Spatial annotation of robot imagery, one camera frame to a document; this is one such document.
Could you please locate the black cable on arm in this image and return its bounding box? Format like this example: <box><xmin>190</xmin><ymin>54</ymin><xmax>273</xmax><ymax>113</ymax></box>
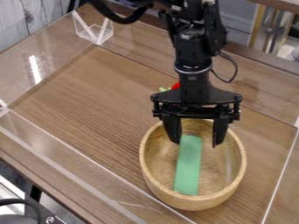
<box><xmin>209</xmin><ymin>50</ymin><xmax>238</xmax><ymax>84</ymax></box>

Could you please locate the red plush tomato toy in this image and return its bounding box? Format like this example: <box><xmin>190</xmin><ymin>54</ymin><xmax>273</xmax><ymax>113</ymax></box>
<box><xmin>158</xmin><ymin>82</ymin><xmax>181</xmax><ymax>93</ymax></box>

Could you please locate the clear acrylic front panel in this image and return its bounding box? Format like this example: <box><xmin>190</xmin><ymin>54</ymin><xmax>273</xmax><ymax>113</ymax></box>
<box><xmin>0</xmin><ymin>105</ymin><xmax>194</xmax><ymax>224</ymax></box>

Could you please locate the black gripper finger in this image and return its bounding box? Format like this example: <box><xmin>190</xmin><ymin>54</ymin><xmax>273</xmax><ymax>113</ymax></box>
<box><xmin>212</xmin><ymin>115</ymin><xmax>229</xmax><ymax>147</ymax></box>
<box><xmin>162</xmin><ymin>115</ymin><xmax>182</xmax><ymax>144</ymax></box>

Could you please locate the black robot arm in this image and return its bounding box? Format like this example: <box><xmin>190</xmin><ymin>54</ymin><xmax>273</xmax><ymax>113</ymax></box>
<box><xmin>150</xmin><ymin>0</ymin><xmax>243</xmax><ymax>145</ymax></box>

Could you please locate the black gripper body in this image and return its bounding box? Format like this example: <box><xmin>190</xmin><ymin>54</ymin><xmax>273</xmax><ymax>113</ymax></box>
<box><xmin>150</xmin><ymin>67</ymin><xmax>243</xmax><ymax>123</ymax></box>

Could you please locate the brown wooden bowl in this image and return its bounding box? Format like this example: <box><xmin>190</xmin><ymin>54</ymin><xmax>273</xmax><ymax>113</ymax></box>
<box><xmin>138</xmin><ymin>119</ymin><xmax>248</xmax><ymax>211</ymax></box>

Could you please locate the gold metal chair frame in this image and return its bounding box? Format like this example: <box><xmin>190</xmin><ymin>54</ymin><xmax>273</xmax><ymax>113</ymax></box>
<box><xmin>248</xmin><ymin>3</ymin><xmax>296</xmax><ymax>54</ymax></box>

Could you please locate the black table leg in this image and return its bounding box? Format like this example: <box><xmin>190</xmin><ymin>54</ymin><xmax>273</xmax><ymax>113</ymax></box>
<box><xmin>29</xmin><ymin>185</ymin><xmax>42</xmax><ymax>202</ymax></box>

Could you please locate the green flat stick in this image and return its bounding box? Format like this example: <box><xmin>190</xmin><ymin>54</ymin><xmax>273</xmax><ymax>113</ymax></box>
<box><xmin>172</xmin><ymin>135</ymin><xmax>201</xmax><ymax>196</ymax></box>

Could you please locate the clear acrylic corner bracket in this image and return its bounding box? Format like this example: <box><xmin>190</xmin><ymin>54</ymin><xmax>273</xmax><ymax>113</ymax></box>
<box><xmin>70</xmin><ymin>11</ymin><xmax>113</xmax><ymax>46</ymax></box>

